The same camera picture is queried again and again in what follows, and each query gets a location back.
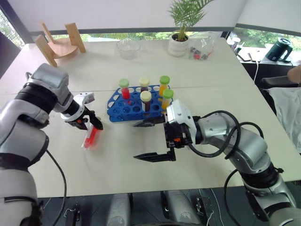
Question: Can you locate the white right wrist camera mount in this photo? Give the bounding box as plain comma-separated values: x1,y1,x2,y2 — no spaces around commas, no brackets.
166,99,198,129

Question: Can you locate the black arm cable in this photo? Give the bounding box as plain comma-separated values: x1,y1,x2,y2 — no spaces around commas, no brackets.
188,110,266,161
45,149,68,226

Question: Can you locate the dark tube cream cap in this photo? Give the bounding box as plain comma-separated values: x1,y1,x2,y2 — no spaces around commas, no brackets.
140,91,152,113
139,77,151,93

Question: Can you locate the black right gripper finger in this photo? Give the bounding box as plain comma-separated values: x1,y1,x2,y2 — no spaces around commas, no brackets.
133,146,177,163
133,116,168,128

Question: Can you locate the white cup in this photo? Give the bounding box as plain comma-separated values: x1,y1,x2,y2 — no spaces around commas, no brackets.
226,36,242,50

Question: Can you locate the white ribbed plant pot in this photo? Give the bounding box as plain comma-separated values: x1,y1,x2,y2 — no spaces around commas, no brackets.
167,32,190,57

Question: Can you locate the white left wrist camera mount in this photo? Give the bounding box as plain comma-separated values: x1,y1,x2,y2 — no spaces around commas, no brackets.
60,92,95,121

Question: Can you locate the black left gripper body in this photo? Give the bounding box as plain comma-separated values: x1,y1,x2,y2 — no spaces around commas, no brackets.
62,112,92,128

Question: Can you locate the orange tube green cap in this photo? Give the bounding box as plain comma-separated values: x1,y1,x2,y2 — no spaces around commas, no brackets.
159,75,171,97

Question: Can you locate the yellow tube green cap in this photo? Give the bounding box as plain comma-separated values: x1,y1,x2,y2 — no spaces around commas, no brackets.
161,89,174,110

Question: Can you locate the red liquid test tube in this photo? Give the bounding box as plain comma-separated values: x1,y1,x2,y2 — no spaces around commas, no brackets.
81,124,98,150

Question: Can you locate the black chair armrest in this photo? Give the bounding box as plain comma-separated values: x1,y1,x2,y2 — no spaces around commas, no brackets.
261,75,300,89

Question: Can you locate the blue test tube rack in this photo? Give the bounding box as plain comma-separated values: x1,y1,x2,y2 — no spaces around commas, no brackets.
107,84,174,123

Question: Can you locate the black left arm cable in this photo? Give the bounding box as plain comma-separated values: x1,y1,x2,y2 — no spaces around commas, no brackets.
45,149,68,226

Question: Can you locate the white cloth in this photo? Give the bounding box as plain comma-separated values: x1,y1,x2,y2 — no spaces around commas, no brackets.
269,86,301,154

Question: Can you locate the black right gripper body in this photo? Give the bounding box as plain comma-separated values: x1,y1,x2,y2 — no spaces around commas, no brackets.
164,122,194,149

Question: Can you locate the dark green kettle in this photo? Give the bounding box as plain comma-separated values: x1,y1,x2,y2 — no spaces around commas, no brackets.
265,37,293,63

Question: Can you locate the wooden stand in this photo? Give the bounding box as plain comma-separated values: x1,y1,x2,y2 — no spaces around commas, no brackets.
34,21,87,68

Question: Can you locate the green palm plant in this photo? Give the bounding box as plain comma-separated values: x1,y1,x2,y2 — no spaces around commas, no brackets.
167,0,214,42

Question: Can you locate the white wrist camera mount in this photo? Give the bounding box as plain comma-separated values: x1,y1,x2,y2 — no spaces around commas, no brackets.
166,99,198,129
60,92,95,121

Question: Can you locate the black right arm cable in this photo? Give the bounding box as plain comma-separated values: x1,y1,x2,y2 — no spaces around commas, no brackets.
188,110,266,161

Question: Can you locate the clear plastic bag with parts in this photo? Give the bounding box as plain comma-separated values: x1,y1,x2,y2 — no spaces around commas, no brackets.
188,31,216,62

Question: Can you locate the white cable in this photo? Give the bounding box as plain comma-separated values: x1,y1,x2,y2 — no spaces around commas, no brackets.
252,60,261,83

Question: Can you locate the clear glass bowl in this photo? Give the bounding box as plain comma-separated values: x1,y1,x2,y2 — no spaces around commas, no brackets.
115,38,141,60

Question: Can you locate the grey rounded robot leg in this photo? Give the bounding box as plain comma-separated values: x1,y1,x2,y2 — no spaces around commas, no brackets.
160,190,201,226
110,193,131,226

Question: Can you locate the red tube green cap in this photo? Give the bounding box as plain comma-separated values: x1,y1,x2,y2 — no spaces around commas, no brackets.
119,78,130,100

